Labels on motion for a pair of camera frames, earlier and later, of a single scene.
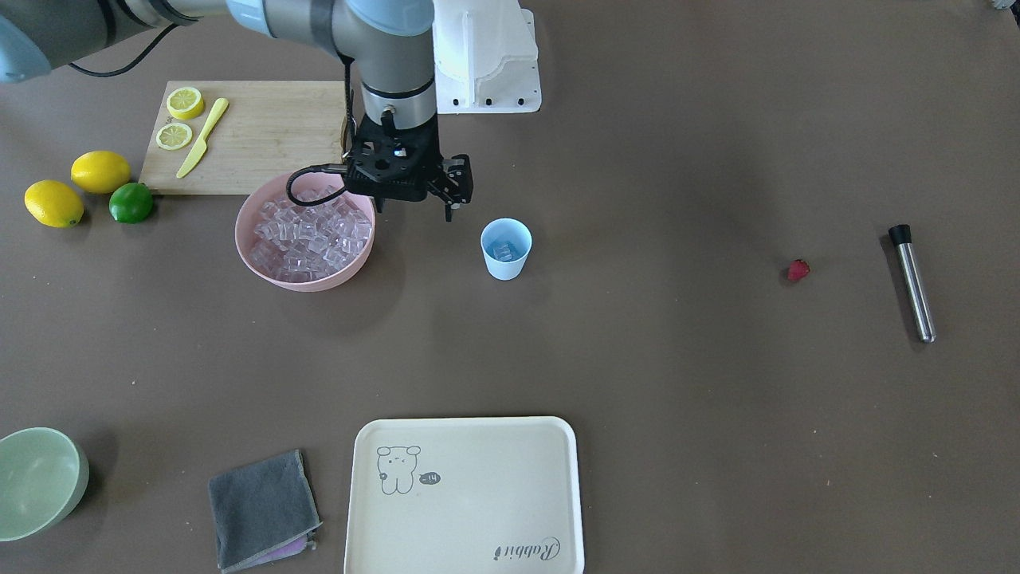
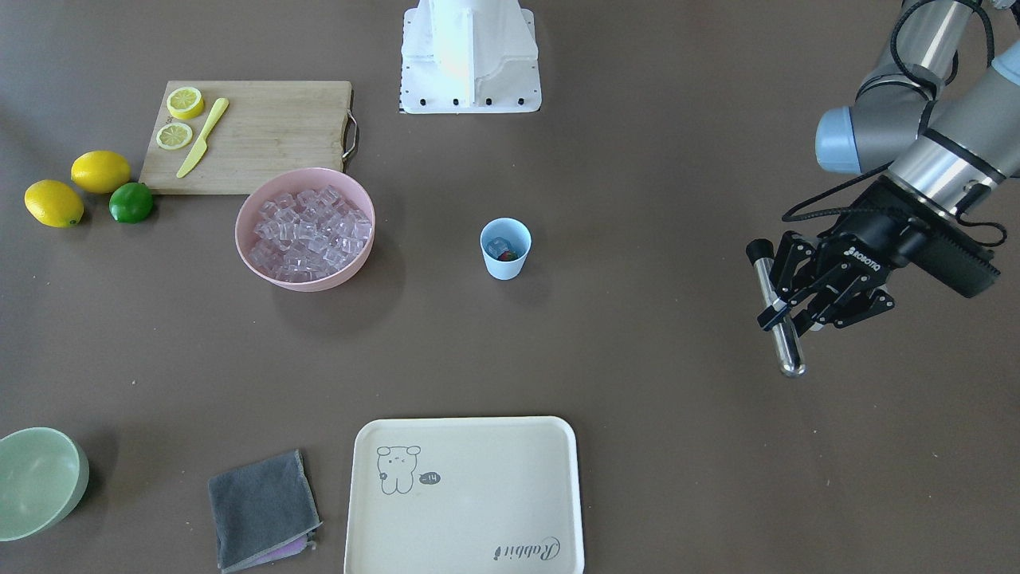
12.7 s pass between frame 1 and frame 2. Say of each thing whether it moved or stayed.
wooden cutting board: stayed
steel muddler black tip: moved
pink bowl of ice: stayed
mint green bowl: stayed
